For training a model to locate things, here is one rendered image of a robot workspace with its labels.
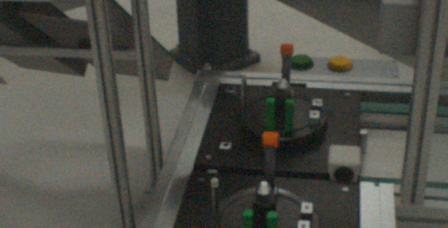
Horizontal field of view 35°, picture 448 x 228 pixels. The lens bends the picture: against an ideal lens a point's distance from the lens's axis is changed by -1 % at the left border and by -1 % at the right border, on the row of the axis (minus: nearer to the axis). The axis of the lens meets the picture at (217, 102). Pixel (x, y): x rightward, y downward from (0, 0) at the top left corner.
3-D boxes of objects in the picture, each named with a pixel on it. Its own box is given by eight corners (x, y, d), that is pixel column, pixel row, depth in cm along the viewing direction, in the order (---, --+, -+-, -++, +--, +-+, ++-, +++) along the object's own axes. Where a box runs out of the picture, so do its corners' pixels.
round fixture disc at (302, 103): (244, 98, 121) (243, 88, 119) (329, 103, 118) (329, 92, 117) (231, 146, 109) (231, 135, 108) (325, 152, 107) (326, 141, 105)
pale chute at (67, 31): (100, 71, 127) (106, 47, 128) (169, 81, 123) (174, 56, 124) (17, 14, 101) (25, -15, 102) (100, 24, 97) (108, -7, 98)
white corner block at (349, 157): (328, 165, 107) (329, 143, 105) (359, 167, 106) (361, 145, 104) (326, 185, 103) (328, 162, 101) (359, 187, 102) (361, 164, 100)
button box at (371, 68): (283, 82, 138) (283, 54, 135) (395, 88, 135) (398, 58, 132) (280, 101, 133) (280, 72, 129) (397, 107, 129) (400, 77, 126)
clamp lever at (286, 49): (279, 89, 117) (281, 42, 116) (292, 90, 117) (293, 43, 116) (277, 93, 114) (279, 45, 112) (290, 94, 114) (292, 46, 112)
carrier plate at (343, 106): (219, 92, 127) (219, 81, 125) (359, 99, 123) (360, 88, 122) (193, 175, 106) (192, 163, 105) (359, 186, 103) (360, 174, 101)
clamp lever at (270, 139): (262, 186, 96) (264, 130, 95) (277, 187, 96) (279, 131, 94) (258, 194, 93) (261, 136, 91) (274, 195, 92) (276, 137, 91)
